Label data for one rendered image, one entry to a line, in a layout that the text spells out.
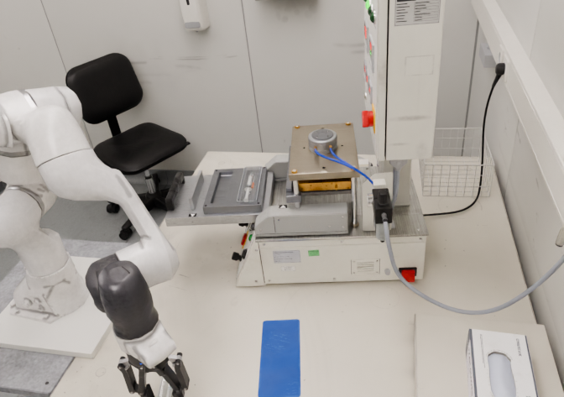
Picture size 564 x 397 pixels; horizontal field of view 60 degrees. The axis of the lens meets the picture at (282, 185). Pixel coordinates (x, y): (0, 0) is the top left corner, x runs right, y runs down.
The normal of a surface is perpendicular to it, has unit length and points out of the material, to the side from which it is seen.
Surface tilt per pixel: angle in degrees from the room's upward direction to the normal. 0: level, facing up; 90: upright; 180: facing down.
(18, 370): 0
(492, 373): 31
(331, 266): 90
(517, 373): 5
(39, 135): 55
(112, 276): 9
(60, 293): 83
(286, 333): 0
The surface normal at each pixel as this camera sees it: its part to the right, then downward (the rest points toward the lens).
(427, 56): -0.05, 0.55
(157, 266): 0.44, 0.11
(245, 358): -0.10, -0.83
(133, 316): 0.47, 0.47
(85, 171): 0.60, -0.16
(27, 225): 0.95, 0.07
